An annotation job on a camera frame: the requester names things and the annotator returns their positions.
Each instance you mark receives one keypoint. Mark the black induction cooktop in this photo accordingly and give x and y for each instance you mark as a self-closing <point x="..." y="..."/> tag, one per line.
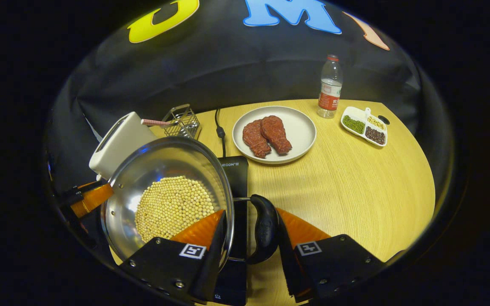
<point x="237" y="178"/>

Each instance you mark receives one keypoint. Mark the white round plate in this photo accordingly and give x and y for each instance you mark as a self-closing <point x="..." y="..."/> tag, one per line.
<point x="302" y="131"/>

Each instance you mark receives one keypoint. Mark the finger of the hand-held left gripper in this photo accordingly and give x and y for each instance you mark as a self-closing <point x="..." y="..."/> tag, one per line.
<point x="96" y="197"/>

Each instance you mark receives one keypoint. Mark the clear bottle with red label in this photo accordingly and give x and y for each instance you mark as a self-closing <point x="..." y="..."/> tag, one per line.
<point x="329" y="95"/>

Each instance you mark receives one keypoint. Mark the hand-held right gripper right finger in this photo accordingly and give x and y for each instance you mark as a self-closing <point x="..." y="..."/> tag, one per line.
<point x="338" y="263"/>

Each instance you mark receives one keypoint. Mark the white divided dish with beans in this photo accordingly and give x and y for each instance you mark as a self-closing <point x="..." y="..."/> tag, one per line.
<point x="355" y="124"/>

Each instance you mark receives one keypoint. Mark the steel pot with soybeans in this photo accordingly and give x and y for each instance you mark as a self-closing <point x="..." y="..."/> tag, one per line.
<point x="172" y="204"/>

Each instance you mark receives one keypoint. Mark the white toaster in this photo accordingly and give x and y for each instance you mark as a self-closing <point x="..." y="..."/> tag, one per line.
<point x="121" y="142"/>

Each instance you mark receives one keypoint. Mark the pink striped straw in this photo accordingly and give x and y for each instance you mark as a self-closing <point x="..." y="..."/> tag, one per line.
<point x="153" y="122"/>

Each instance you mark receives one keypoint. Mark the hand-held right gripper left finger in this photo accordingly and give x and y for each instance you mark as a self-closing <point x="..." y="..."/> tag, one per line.
<point x="168" y="263"/>

